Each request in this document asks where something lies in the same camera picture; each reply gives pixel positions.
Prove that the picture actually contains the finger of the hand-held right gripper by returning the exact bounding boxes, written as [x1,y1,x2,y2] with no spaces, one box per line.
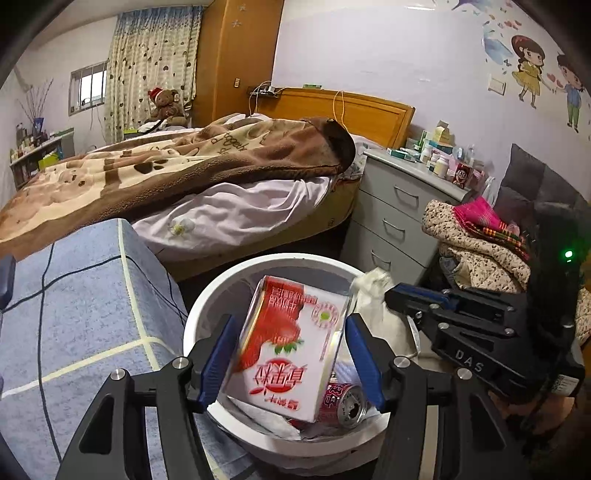
[385,288,455,341]
[397,284,527,324]

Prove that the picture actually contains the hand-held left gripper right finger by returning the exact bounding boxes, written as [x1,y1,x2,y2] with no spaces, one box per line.
[344,314,527,480]

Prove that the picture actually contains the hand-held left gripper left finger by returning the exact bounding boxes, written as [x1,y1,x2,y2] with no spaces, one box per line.
[55,314,238,480]

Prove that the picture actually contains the white paper bag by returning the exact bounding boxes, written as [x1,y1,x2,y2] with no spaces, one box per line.
[351,268,419,361]

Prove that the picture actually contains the red cartoon drink can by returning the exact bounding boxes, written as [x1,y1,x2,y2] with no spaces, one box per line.
[318,382,369,429]

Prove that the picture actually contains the red white drink carton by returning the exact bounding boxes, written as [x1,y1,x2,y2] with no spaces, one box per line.
[222,275,350,423]

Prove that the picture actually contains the white round bin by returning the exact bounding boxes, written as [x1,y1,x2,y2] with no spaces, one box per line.
[183,254,423,459]

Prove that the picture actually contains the pile of clothes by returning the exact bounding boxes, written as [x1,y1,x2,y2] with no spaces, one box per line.
[422,199,591,342]

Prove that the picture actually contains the pink plaid cloth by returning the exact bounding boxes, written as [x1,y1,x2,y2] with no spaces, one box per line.
[452,196,532,259]

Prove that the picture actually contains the grey drawer nightstand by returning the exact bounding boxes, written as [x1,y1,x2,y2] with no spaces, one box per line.
[342,148,476,287]

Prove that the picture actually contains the grey cushion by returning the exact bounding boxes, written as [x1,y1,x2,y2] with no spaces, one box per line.
[499,143,591,217]

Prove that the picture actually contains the pale pink bed sheet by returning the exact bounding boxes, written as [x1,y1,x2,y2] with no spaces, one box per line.
[131,178,333,264]

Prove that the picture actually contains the cluster of medicine boxes bottles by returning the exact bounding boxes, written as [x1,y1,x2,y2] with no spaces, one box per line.
[388,120,490,190]

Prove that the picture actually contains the brown paw print blanket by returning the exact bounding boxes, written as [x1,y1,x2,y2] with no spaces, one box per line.
[0,113,356,259]

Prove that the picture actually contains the brown teddy bear red hat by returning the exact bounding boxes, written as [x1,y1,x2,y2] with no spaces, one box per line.
[148,87,188,125]

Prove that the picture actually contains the cluttered side shelf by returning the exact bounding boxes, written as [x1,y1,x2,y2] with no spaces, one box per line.
[9,129,75,190]

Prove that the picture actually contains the barred window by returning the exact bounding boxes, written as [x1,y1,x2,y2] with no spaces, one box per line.
[69,62,109,116]

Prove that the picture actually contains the heart print curtain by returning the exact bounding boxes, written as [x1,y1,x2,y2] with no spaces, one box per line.
[104,7,204,144]

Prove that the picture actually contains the bare branches in vase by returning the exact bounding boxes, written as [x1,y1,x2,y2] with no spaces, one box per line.
[16,78,54,134]

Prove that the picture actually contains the wooden wardrobe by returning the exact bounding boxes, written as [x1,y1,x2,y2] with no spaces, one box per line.
[191,0,284,127]

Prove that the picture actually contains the cartoon children wall sticker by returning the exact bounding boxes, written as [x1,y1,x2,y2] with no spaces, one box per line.
[480,0,587,134]

